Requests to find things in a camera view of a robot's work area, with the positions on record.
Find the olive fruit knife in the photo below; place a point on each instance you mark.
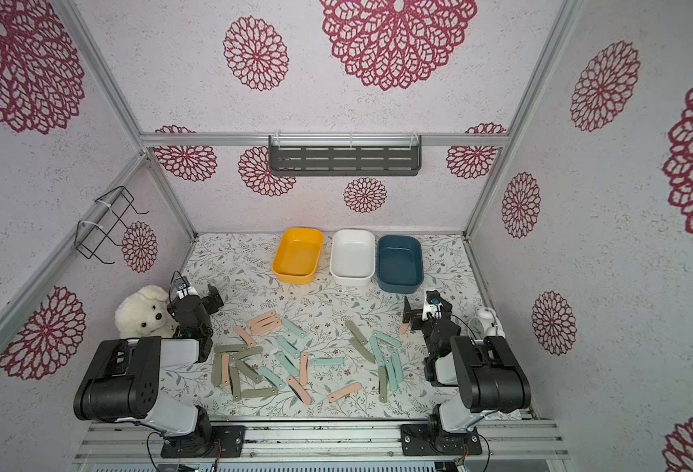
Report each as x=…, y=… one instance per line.
x=259, y=393
x=235, y=383
x=257, y=350
x=229, y=348
x=383, y=384
x=356, y=332
x=248, y=372
x=363, y=350
x=217, y=371

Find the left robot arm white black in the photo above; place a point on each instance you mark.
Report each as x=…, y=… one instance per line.
x=122, y=383

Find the yellow plastic storage box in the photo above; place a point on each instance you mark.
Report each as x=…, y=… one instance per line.
x=298, y=255

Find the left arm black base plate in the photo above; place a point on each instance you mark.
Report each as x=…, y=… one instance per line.
x=219, y=441

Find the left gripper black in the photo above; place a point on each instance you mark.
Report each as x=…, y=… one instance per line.
x=208, y=301

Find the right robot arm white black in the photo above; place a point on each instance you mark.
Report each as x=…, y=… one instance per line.
x=484, y=371

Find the white plush teddy bear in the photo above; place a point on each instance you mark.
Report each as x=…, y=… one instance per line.
x=144, y=314

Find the floral patterned table mat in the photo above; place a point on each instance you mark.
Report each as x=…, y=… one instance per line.
x=240, y=266

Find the black wire wall rack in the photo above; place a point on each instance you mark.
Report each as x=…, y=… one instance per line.
x=111, y=209

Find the white twin-bell alarm clock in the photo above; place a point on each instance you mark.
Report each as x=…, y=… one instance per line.
x=487, y=323

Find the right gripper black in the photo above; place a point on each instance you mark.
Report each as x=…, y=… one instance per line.
x=415, y=314

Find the grey wall shelf rack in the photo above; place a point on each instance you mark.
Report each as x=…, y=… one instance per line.
x=350, y=157

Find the dark teal storage box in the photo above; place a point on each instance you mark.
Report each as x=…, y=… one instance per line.
x=399, y=264

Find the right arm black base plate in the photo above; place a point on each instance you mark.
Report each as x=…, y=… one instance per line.
x=421, y=440

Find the mint fruit knife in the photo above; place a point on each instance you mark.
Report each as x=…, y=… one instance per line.
x=272, y=378
x=288, y=365
x=289, y=348
x=294, y=329
x=388, y=339
x=397, y=366
x=391, y=375
x=327, y=362
x=376, y=351

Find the white plastic storage box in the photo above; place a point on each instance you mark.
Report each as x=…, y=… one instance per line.
x=353, y=257

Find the aluminium front rail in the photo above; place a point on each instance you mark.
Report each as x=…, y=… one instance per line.
x=386, y=440

